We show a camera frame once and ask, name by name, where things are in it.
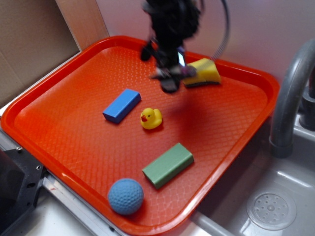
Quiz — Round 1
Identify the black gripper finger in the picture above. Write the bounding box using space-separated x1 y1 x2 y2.
140 40 158 61
159 75 181 93

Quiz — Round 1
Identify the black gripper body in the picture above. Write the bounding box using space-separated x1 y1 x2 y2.
142 0 201 68

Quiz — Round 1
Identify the brown wood chip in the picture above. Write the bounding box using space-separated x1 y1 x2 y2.
150 66 197 80

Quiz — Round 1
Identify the yellow sponge with dark pad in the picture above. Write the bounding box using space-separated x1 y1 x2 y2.
183 58 221 88

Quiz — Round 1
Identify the yellow rubber duck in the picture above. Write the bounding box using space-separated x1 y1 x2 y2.
140 108 162 130

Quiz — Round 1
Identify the blue rectangular block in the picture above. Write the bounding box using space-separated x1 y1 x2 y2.
103 89 141 124

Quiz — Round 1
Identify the red plastic tray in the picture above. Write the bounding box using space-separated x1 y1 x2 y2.
1 36 279 236

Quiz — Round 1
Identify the green rectangular block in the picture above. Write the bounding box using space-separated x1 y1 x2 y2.
142 143 194 189

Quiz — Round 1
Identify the brown cardboard panel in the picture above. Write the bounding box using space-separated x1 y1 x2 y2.
0 0 109 107

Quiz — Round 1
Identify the blue dimpled ball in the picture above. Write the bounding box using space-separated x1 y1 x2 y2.
108 178 144 215

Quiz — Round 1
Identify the grey toy faucet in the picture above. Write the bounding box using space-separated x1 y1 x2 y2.
269 39 315 158

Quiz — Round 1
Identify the grey plastic sink basin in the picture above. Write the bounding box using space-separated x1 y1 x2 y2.
191 122 315 236

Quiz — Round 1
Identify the grey braided cable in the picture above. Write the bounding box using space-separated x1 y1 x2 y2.
210 0 231 62

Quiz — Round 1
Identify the aluminium frame rail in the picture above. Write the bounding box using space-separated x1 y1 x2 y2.
0 131 123 236

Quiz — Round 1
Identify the black metal bracket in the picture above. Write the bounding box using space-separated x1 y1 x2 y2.
0 147 46 236

